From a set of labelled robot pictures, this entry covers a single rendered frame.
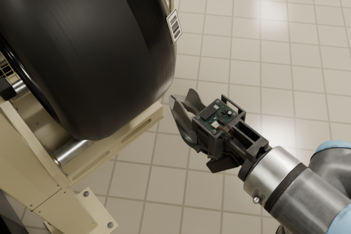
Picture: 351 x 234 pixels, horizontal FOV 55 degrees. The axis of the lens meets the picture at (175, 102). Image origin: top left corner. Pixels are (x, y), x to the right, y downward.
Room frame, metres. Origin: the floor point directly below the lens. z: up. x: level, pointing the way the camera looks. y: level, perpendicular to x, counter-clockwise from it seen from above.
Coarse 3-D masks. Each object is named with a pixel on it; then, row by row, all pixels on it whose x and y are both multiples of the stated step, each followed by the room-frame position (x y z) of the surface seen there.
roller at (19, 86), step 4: (20, 80) 0.59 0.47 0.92; (12, 84) 0.58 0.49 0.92; (16, 84) 0.58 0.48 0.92; (20, 84) 0.58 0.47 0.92; (24, 84) 0.58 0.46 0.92; (16, 88) 0.57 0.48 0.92; (20, 88) 0.57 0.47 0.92; (24, 88) 0.57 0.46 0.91; (20, 92) 0.56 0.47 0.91; (24, 92) 0.57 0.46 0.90; (16, 96) 0.55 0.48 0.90; (20, 96) 0.56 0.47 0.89
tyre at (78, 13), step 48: (0, 0) 0.41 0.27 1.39; (48, 0) 0.42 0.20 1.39; (96, 0) 0.44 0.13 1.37; (144, 0) 0.47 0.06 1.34; (0, 48) 0.61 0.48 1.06; (48, 48) 0.36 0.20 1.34; (96, 48) 0.38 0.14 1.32; (144, 48) 0.42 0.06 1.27; (48, 96) 0.34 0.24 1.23; (96, 96) 0.33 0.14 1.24; (144, 96) 0.39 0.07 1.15
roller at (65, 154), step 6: (66, 144) 0.38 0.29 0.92; (72, 144) 0.38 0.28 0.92; (78, 144) 0.38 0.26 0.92; (84, 144) 0.39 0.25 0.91; (90, 144) 0.39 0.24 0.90; (60, 150) 0.37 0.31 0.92; (66, 150) 0.37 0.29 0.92; (72, 150) 0.37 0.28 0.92; (78, 150) 0.37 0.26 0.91; (60, 156) 0.35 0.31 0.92; (66, 156) 0.35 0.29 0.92; (72, 156) 0.36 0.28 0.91; (60, 162) 0.34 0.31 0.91; (66, 162) 0.34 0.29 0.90
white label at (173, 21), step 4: (172, 12) 0.50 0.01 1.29; (176, 12) 0.51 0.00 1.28; (168, 16) 0.49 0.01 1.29; (172, 16) 0.50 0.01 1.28; (176, 16) 0.50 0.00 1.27; (168, 20) 0.48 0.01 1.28; (172, 20) 0.49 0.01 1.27; (176, 20) 0.50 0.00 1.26; (168, 24) 0.48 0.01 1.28; (172, 24) 0.49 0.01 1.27; (176, 24) 0.49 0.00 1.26; (172, 28) 0.48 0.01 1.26; (176, 28) 0.49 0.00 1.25; (180, 28) 0.50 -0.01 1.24; (172, 32) 0.48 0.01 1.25; (176, 32) 0.48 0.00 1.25; (180, 32) 0.49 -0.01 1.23; (172, 36) 0.47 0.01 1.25; (176, 36) 0.48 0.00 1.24; (172, 40) 0.47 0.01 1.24; (176, 40) 0.47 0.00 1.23
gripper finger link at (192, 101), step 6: (192, 90) 0.33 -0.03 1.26; (174, 96) 0.35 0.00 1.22; (180, 96) 0.35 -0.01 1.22; (186, 96) 0.34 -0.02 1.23; (192, 96) 0.33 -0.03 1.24; (198, 96) 0.32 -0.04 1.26; (186, 102) 0.33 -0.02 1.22; (192, 102) 0.33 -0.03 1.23; (198, 102) 0.32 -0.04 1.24; (186, 108) 0.32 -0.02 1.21; (192, 108) 0.32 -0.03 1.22; (198, 108) 0.32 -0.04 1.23; (204, 108) 0.31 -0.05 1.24
